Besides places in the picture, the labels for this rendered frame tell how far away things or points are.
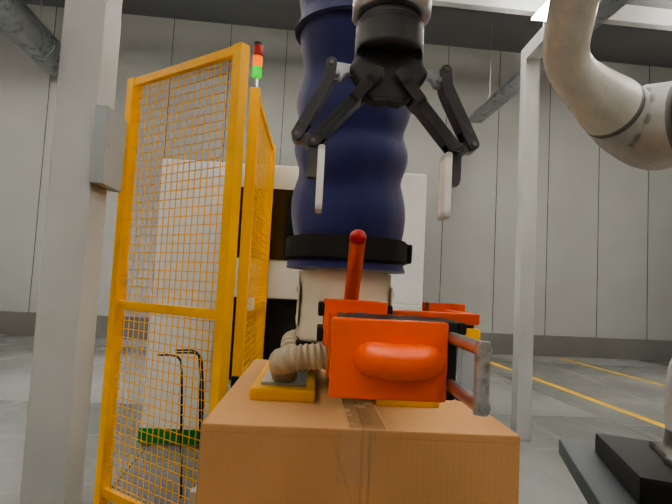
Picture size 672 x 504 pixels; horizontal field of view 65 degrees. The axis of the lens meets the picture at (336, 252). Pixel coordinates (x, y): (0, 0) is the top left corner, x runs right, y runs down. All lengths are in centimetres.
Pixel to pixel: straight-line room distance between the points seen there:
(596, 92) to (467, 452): 54
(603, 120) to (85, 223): 179
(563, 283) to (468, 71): 475
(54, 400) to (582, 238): 1077
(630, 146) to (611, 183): 1143
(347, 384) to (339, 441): 36
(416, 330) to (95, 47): 213
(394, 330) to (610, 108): 65
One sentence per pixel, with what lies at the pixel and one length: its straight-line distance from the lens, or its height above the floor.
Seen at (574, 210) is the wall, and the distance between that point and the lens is 1188.
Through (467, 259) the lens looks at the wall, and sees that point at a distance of 1081.
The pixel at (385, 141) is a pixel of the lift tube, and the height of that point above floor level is 138.
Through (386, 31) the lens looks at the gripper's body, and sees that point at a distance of 59.
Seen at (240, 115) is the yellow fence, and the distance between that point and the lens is 222.
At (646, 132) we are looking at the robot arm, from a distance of 96.
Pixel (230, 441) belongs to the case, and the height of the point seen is 93.
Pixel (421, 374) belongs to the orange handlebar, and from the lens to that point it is 32.
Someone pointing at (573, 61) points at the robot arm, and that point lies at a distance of 82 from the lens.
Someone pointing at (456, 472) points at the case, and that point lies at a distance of 72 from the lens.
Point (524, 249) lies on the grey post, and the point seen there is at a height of 151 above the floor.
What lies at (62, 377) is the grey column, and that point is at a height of 74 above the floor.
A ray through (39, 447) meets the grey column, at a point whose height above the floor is 49.
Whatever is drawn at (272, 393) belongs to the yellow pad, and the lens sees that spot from 82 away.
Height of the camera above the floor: 112
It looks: 4 degrees up
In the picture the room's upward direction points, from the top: 3 degrees clockwise
